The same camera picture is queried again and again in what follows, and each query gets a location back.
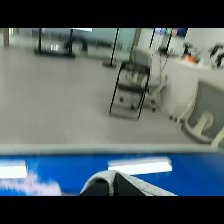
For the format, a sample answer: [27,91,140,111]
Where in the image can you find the black folding chair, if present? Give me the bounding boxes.
[108,61,152,121]

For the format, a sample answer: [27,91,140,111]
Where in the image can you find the grey garment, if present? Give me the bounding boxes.
[79,169,178,197]

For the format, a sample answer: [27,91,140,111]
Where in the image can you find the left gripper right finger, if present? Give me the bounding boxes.
[112,172,147,197]

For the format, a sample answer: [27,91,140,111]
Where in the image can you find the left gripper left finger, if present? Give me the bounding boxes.
[81,178,111,197]

